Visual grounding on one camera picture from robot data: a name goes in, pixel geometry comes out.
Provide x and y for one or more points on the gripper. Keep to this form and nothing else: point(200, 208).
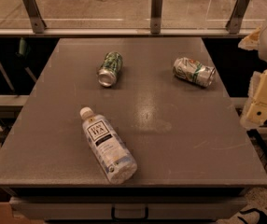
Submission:
point(255, 113)

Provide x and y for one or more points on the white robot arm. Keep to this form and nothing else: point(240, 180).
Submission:
point(257, 40)

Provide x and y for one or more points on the white soda can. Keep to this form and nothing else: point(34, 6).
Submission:
point(194, 72)

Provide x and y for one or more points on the green soda can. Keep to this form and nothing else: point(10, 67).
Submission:
point(109, 69)

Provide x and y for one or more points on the white tea bottle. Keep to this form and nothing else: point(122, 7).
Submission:
point(115, 158)

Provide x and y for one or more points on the glass barrier panel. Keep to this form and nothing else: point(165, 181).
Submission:
point(182, 14)

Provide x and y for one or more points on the cardboard box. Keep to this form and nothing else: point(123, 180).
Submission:
point(9, 216)

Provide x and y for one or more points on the right metal bracket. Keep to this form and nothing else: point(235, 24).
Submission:
point(234, 23)

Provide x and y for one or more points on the metal bracket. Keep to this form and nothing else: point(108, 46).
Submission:
point(234, 23)
point(37, 23)
point(156, 16)

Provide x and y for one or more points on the middle metal bracket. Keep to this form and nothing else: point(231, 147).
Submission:
point(156, 16)

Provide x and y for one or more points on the grey drawer with handle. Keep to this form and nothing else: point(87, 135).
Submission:
point(101, 208)

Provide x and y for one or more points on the left metal bracket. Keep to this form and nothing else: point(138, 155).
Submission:
point(37, 23)

